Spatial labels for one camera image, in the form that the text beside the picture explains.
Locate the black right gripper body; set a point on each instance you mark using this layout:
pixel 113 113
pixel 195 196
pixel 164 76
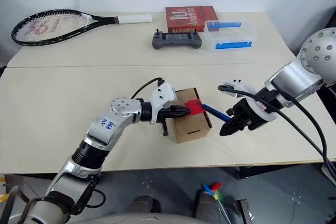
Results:
pixel 246 111

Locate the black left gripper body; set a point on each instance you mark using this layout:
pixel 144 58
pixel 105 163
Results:
pixel 164 113

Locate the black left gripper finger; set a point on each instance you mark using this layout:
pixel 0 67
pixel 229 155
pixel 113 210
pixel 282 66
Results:
pixel 179 111
pixel 165 127

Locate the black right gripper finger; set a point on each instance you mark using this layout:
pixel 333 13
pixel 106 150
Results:
pixel 232 128
pixel 240 119

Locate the brown cardboard box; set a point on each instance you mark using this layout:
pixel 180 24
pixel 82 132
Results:
pixel 191 127

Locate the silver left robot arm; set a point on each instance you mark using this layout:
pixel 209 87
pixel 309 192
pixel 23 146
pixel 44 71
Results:
pixel 105 129

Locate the red tape strip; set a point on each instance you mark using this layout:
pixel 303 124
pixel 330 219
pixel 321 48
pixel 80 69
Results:
pixel 194 107

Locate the black table base bar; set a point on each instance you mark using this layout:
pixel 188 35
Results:
pixel 249 172

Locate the colourful feather duster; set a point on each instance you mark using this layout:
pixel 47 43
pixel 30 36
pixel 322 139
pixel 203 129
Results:
pixel 212 190

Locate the clear container with blue clips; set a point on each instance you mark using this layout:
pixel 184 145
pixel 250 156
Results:
pixel 233 45

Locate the grey handheld remote controller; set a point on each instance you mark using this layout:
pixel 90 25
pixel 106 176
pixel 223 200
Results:
pixel 176 43

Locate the dark grey rounded shape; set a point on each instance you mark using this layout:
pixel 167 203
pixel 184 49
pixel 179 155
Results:
pixel 207 205
pixel 143 204

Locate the grey curved robot body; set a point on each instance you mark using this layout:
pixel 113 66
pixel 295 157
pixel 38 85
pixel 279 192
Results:
pixel 141 218

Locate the red book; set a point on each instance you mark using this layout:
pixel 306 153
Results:
pixel 183 15

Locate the black tennis racket white grip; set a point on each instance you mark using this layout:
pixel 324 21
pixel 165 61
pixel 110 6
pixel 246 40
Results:
pixel 134 19

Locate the white and yellow carton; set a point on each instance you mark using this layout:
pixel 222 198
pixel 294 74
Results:
pixel 2 197

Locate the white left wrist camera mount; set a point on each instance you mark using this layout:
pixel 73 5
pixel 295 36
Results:
pixel 162 94

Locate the black metal bracket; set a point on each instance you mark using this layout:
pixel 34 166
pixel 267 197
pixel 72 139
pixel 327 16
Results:
pixel 242 212

